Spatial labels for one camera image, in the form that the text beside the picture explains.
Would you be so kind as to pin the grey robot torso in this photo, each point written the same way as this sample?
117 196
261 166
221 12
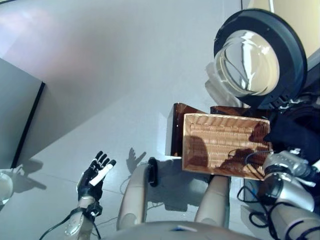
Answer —
175 233

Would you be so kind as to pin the round glass washing machine door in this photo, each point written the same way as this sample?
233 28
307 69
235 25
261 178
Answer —
250 62

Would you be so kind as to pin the rectangular wicker basket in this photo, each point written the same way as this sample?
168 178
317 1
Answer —
225 135

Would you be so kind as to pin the small blue sticker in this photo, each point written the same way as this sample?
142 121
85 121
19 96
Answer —
253 192

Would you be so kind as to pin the right robot leg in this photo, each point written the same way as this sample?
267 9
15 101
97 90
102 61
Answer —
215 200

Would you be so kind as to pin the black cloth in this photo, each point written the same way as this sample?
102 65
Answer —
290 130

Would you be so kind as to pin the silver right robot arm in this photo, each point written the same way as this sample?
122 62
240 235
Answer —
292 195

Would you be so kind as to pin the white appliance enclosure panel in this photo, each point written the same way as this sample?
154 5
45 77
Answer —
252 220

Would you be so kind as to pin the grey washing machine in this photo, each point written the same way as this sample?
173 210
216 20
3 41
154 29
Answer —
310 105

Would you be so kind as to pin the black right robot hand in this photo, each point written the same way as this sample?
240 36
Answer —
316 166

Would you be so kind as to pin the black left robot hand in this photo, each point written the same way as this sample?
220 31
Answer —
90 186

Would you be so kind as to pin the robot leg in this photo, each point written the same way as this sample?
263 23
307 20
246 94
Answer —
135 195
215 200

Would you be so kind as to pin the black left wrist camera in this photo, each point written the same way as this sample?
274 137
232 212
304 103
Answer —
94 209

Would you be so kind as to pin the grey cabinet panel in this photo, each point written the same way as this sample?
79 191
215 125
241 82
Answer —
17 107

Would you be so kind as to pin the left robot leg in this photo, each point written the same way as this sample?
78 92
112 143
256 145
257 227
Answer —
135 195

